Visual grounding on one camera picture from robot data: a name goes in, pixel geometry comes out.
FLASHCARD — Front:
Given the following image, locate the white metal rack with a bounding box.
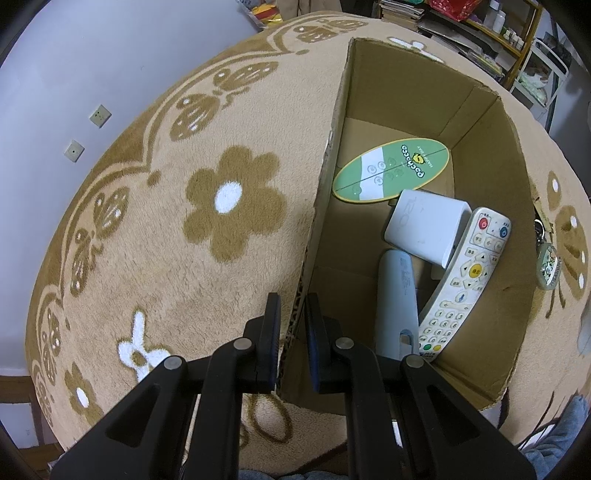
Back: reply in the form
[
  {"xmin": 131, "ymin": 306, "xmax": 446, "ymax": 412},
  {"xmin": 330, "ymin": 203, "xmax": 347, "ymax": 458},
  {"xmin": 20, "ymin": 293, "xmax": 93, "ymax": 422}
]
[{"xmin": 510, "ymin": 32, "xmax": 572, "ymax": 132}]

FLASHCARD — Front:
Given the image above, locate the wall socket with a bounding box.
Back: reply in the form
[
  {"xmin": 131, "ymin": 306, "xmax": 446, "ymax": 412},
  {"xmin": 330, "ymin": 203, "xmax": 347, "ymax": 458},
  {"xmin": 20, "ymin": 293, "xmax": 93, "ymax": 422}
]
[
  {"xmin": 89, "ymin": 104, "xmax": 112, "ymax": 128},
  {"xmin": 64, "ymin": 140, "xmax": 85, "ymax": 163}
]

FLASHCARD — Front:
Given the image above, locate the wooden bookshelf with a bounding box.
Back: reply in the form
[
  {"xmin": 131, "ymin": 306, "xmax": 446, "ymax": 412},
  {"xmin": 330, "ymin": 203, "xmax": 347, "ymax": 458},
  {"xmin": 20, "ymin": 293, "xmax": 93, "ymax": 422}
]
[{"xmin": 374, "ymin": 1, "xmax": 543, "ymax": 89}]

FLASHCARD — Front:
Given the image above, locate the green oval fan card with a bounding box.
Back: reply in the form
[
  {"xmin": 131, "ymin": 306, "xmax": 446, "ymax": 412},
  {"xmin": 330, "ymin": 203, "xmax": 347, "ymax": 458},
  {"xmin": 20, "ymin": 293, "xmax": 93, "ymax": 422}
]
[{"xmin": 332, "ymin": 138, "xmax": 451, "ymax": 204}]

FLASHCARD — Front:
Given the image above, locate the beige floral carpet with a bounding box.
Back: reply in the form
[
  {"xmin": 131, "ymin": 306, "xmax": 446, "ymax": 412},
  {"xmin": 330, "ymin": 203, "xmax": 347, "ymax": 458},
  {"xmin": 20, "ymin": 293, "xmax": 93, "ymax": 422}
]
[{"xmin": 25, "ymin": 9, "xmax": 591, "ymax": 474}]

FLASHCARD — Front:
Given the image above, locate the white remote control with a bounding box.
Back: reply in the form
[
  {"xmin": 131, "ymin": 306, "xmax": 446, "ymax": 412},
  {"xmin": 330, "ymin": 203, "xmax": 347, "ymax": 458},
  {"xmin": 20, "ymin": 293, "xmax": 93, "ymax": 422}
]
[{"xmin": 418, "ymin": 207, "xmax": 512, "ymax": 362}]

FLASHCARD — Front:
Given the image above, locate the white power adapter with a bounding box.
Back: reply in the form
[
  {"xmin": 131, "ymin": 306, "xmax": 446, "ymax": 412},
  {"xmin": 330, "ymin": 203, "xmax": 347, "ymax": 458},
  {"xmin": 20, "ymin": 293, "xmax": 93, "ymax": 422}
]
[{"xmin": 384, "ymin": 190, "xmax": 472, "ymax": 269}]

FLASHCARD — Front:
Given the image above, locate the lower wall socket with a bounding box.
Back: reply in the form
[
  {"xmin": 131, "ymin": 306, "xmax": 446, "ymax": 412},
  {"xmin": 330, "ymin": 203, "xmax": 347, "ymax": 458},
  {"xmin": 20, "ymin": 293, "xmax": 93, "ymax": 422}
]
[{"xmin": 64, "ymin": 140, "xmax": 85, "ymax": 163}]

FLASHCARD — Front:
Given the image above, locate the brown cardboard box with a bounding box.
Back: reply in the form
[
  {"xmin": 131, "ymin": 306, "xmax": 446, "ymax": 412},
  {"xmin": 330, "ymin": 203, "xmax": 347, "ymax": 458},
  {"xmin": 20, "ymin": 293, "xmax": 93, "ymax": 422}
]
[{"xmin": 280, "ymin": 37, "xmax": 534, "ymax": 409}]

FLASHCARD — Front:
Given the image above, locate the keychain with keys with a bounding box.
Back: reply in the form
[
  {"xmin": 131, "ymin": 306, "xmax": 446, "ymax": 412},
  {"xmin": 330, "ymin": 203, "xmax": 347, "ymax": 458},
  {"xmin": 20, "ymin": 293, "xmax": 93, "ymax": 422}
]
[{"xmin": 534, "ymin": 212, "xmax": 561, "ymax": 291}]

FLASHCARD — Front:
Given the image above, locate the red gift bag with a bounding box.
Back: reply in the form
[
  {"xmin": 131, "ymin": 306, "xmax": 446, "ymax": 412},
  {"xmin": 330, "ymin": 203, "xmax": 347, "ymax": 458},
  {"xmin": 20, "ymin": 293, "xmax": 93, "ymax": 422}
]
[{"xmin": 428, "ymin": 0, "xmax": 481, "ymax": 22}]

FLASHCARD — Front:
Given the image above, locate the upper wall socket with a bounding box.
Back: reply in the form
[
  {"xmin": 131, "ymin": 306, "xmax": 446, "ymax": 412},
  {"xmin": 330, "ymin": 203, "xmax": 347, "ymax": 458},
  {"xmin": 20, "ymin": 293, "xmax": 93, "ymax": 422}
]
[{"xmin": 89, "ymin": 104, "xmax": 112, "ymax": 128}]

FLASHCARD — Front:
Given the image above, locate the grey-blue cylindrical device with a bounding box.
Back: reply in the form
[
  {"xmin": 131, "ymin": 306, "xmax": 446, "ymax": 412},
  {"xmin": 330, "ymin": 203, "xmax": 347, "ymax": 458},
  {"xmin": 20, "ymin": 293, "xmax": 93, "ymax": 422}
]
[{"xmin": 375, "ymin": 249, "xmax": 419, "ymax": 361}]

